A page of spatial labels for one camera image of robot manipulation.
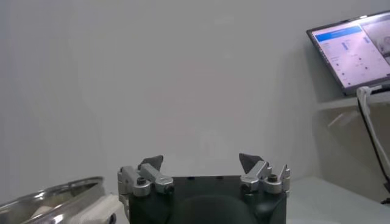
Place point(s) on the stainless steel steamer basket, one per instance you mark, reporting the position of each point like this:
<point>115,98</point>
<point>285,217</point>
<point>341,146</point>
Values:
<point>61,194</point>

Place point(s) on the white electric pot base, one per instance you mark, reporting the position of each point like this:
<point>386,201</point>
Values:
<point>97,210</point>

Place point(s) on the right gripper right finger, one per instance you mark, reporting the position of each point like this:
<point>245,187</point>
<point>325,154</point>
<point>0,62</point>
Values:
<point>259,176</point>

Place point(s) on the open grey laptop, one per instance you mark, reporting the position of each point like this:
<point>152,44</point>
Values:
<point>350,54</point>

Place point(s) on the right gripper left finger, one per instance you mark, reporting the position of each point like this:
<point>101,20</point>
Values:
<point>152,178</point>

